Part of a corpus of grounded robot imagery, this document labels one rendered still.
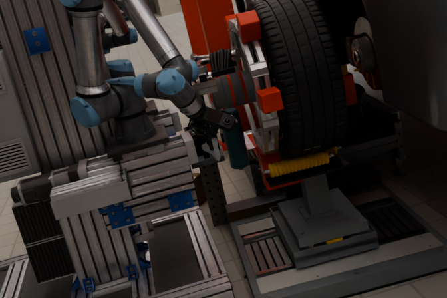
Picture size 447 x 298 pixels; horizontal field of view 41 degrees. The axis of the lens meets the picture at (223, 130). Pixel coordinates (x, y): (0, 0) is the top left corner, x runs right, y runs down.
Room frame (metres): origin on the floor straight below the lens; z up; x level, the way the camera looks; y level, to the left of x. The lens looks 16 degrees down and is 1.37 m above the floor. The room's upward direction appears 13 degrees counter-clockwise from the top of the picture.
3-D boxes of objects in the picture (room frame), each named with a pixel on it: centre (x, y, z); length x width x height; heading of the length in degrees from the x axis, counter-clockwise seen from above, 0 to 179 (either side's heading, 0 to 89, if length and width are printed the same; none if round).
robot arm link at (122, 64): (2.60, 0.39, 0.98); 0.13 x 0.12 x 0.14; 83
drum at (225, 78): (2.38, -0.09, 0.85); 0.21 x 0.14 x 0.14; 93
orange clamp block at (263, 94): (2.07, -0.19, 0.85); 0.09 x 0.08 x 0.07; 3
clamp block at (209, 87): (2.20, 0.03, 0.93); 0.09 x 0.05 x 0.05; 93
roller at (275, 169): (2.27, -0.27, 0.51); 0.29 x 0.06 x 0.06; 93
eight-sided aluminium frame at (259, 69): (2.39, -0.16, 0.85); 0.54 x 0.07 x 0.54; 3
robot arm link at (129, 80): (2.10, 0.32, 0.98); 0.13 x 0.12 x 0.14; 136
